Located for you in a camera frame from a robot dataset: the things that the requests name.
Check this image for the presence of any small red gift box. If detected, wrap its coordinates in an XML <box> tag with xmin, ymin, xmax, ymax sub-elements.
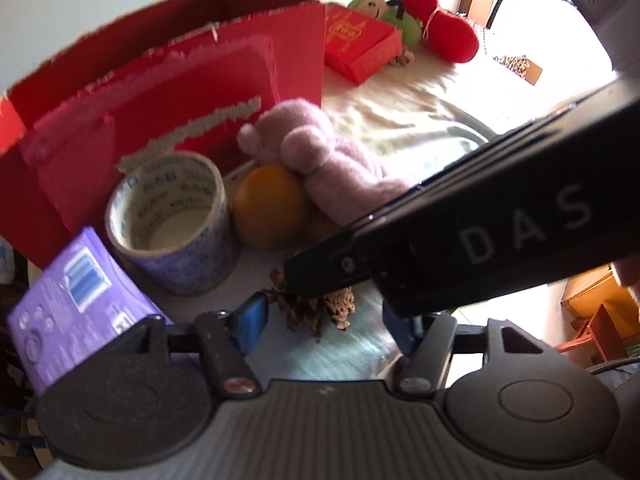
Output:
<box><xmin>324</xmin><ymin>3</ymin><xmax>402</xmax><ymax>84</ymax></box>

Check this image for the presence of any brown pine cone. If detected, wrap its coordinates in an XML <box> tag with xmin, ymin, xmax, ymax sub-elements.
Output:
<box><xmin>265</xmin><ymin>269</ymin><xmax>356</xmax><ymax>339</ymax></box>

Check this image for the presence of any large red cardboard box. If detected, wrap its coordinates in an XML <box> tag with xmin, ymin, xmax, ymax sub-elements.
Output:
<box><xmin>1</xmin><ymin>0</ymin><xmax>326</xmax><ymax>268</ymax></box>

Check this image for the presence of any green plush toy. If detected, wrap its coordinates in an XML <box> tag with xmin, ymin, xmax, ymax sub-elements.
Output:
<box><xmin>347</xmin><ymin>0</ymin><xmax>422</xmax><ymax>47</ymax></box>

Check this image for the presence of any clear packing tape roll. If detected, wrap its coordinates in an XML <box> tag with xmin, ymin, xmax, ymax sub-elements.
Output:
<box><xmin>105</xmin><ymin>152</ymin><xmax>240</xmax><ymax>296</ymax></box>

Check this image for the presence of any pink plush teddy bear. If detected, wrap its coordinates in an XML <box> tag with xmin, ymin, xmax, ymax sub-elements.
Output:
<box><xmin>238</xmin><ymin>99</ymin><xmax>410</xmax><ymax>226</ymax></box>

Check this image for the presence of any purple tissue pack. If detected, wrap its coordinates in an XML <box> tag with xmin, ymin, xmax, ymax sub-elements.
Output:
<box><xmin>8</xmin><ymin>228</ymin><xmax>163</xmax><ymax>396</ymax></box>

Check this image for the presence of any orange wooden stool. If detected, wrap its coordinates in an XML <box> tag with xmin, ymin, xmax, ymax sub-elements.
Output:
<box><xmin>555</xmin><ymin>264</ymin><xmax>639</xmax><ymax>364</ymax></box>

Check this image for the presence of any orange fruit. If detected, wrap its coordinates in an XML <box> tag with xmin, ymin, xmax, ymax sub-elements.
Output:
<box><xmin>232</xmin><ymin>164</ymin><xmax>308</xmax><ymax>252</ymax></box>

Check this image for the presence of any leopard print card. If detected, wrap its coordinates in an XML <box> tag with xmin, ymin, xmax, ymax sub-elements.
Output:
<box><xmin>494</xmin><ymin>55</ymin><xmax>542</xmax><ymax>86</ymax></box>

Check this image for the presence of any red plush toy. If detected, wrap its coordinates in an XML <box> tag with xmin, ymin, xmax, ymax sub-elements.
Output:
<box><xmin>400</xmin><ymin>0</ymin><xmax>480</xmax><ymax>64</ymax></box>

